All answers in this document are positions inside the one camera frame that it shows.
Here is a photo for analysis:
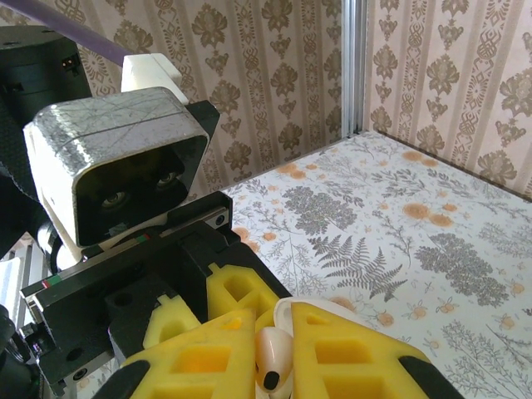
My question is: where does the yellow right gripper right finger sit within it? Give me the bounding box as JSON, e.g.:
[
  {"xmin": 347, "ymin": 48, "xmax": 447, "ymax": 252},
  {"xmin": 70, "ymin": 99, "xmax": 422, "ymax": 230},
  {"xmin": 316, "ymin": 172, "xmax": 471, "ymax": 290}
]
[{"xmin": 289, "ymin": 302, "xmax": 466, "ymax": 399}]

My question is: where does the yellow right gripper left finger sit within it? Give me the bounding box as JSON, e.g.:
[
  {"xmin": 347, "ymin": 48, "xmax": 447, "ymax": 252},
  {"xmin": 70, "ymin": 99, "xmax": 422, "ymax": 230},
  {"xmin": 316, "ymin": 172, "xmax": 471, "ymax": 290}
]
[{"xmin": 91, "ymin": 307, "xmax": 258, "ymax": 399}]

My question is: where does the white earbud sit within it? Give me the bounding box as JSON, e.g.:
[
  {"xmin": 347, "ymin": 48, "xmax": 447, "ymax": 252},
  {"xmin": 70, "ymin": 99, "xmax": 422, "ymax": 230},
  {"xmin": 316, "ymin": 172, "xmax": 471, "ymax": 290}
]
[{"xmin": 254, "ymin": 326, "xmax": 295, "ymax": 394}]

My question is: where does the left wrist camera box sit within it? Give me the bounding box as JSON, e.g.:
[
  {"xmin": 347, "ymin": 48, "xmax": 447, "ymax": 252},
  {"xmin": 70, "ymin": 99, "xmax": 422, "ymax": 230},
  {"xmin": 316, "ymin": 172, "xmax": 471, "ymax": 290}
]
[{"xmin": 22, "ymin": 52, "xmax": 209, "ymax": 261}]

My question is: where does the aluminium frame post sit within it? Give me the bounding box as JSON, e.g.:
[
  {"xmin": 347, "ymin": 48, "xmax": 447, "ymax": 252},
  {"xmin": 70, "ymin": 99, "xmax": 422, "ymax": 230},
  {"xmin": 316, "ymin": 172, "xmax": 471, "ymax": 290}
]
[{"xmin": 340, "ymin": 0, "xmax": 369, "ymax": 139}]

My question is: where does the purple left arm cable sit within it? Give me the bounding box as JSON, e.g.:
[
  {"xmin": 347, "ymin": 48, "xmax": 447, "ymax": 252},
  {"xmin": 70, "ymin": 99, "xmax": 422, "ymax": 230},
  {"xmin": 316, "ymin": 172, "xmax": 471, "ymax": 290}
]
[{"xmin": 0, "ymin": 0, "xmax": 128, "ymax": 66}]

